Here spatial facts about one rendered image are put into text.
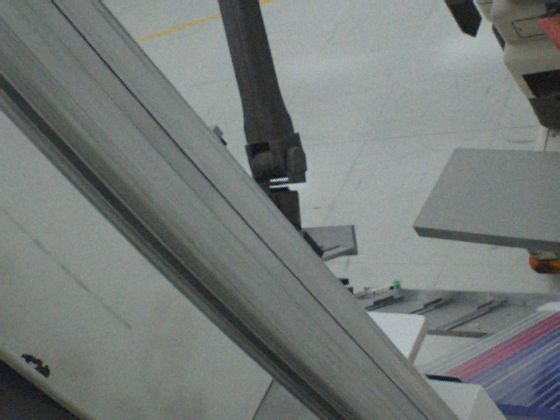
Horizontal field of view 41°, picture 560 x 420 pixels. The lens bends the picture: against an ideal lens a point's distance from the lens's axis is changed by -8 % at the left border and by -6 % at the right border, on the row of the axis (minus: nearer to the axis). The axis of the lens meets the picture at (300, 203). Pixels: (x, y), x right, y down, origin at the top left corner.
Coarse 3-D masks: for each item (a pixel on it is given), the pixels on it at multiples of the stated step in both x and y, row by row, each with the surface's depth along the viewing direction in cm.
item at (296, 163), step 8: (288, 152) 120; (296, 152) 120; (304, 152) 121; (288, 160) 120; (296, 160) 120; (304, 160) 121; (288, 168) 120; (296, 168) 120; (304, 168) 121; (288, 176) 120; (296, 176) 121; (304, 176) 122; (264, 184) 118; (272, 184) 119; (280, 184) 120; (288, 184) 120; (272, 200) 119
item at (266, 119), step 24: (240, 0) 116; (240, 24) 116; (264, 24) 120; (240, 48) 118; (264, 48) 119; (240, 72) 119; (264, 72) 119; (240, 96) 121; (264, 96) 119; (264, 120) 119; (288, 120) 121; (264, 144) 124; (288, 144) 121; (264, 168) 122
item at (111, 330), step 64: (0, 128) 37; (0, 192) 37; (64, 192) 40; (0, 256) 37; (64, 256) 40; (128, 256) 43; (0, 320) 37; (64, 320) 40; (128, 320) 43; (192, 320) 46; (384, 320) 49; (64, 384) 40; (128, 384) 43; (192, 384) 46; (256, 384) 50
